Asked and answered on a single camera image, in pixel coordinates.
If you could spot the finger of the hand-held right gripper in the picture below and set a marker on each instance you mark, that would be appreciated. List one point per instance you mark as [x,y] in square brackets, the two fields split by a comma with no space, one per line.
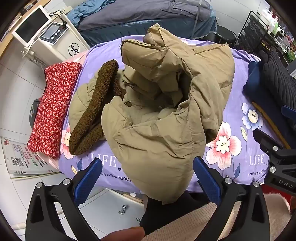
[266,139]
[288,110]

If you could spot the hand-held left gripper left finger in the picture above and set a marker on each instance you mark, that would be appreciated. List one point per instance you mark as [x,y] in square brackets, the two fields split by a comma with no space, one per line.
[89,180]

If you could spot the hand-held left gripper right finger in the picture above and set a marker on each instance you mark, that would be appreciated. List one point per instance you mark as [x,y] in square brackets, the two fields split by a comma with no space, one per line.
[207,180]

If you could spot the khaki puffer jacket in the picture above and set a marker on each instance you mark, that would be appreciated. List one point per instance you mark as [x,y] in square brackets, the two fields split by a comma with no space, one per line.
[161,139]

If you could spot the person's left hand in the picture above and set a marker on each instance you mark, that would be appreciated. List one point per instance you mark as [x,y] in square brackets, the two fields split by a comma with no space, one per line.
[124,235]

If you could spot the wooden stick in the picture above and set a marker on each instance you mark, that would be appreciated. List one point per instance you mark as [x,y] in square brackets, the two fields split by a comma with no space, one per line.
[270,122]

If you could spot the purple floral bedsheet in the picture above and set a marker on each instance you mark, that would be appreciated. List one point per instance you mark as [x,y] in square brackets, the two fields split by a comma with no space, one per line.
[231,162]

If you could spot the white bed base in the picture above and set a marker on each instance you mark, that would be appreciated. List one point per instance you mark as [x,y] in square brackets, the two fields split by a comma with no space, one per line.
[104,208]

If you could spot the navy blue cloth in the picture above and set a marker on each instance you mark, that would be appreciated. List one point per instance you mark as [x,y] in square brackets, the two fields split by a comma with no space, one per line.
[259,92]

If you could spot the black knitted cloth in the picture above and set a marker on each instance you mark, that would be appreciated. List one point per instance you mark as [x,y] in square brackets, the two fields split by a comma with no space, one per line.
[277,74]

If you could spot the black trousers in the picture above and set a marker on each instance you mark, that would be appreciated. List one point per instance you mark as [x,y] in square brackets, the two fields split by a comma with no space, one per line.
[161,213]

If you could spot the printed poster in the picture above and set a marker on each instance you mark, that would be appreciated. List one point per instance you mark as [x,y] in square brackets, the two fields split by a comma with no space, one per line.
[20,157]

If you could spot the red floral pillow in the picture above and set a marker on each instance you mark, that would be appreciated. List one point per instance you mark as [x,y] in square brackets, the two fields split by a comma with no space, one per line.
[53,109]

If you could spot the bottles on shelf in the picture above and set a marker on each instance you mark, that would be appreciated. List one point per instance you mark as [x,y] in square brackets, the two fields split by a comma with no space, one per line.
[275,25]

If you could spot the black device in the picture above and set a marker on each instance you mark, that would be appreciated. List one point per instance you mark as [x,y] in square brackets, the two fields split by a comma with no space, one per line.
[34,109]

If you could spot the black round stool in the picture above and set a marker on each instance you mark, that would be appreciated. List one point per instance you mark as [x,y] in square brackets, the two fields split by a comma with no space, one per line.
[225,34]

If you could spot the white beauty machine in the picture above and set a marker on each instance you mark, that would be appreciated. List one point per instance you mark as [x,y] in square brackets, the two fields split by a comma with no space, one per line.
[62,46]

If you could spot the dark blue bed cover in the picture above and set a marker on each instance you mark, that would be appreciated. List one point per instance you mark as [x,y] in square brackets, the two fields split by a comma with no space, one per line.
[115,32]

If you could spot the blue blanket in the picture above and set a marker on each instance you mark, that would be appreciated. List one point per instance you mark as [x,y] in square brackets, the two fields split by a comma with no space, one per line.
[92,11]

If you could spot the grey duvet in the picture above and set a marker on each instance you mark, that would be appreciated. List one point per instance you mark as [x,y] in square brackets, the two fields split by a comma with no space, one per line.
[150,11]

